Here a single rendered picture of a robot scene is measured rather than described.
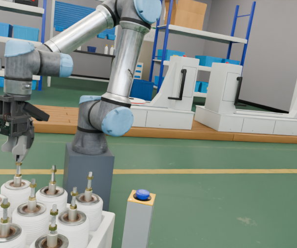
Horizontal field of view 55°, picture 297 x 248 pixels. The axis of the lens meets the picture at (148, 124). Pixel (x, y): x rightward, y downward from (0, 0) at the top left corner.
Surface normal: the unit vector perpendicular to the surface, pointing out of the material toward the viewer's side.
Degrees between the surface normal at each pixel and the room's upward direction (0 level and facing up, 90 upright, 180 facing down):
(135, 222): 90
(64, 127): 90
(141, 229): 90
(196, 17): 90
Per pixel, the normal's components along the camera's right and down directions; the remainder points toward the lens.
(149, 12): 0.68, 0.11
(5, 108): 0.92, 0.20
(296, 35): -0.94, -0.06
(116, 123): 0.61, 0.37
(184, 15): 0.39, 0.24
